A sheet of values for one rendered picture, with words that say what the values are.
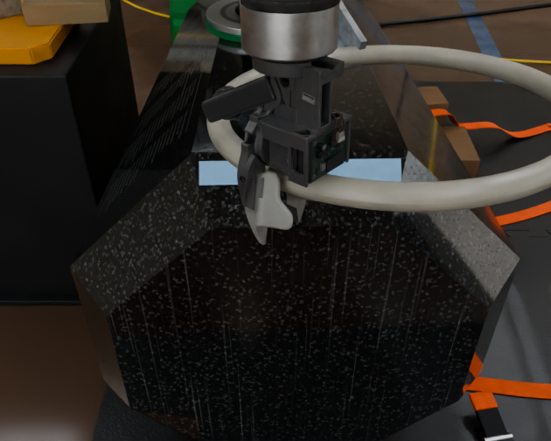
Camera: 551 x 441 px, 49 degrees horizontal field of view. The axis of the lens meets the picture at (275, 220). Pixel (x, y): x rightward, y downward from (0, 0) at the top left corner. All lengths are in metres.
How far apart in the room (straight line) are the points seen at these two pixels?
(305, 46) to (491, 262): 0.70
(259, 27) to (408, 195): 0.21
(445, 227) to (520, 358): 0.84
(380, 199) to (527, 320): 1.37
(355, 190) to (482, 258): 0.55
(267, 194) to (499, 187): 0.23
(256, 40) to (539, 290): 1.61
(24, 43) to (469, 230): 1.09
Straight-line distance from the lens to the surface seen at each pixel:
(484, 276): 1.13
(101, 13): 1.65
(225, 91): 0.66
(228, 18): 1.38
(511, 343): 1.86
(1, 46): 1.60
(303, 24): 0.54
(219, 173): 0.95
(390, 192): 0.60
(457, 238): 1.07
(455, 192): 0.61
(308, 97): 0.57
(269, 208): 0.63
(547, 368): 1.84
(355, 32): 1.03
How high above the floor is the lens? 1.36
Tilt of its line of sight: 40 degrees down
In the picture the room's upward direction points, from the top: straight up
